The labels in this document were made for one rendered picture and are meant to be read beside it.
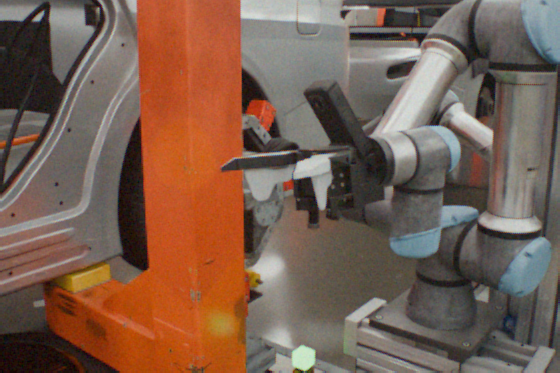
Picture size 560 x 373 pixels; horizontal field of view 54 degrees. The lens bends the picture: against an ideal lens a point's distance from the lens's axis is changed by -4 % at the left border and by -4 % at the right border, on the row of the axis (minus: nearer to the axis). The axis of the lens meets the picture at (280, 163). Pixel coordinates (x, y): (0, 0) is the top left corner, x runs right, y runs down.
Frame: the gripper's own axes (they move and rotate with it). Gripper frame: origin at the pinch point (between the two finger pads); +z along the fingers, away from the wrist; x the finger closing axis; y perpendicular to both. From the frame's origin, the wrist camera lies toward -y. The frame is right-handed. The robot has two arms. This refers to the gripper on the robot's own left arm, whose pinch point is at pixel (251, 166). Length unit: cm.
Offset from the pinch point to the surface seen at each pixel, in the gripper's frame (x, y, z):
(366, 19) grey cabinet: 637, -129, -674
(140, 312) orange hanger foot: 77, 42, -13
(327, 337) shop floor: 144, 106, -128
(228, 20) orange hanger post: 48, -25, -29
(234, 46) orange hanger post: 49, -19, -30
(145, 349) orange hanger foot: 74, 50, -12
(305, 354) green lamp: 46, 52, -40
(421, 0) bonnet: 270, -83, -367
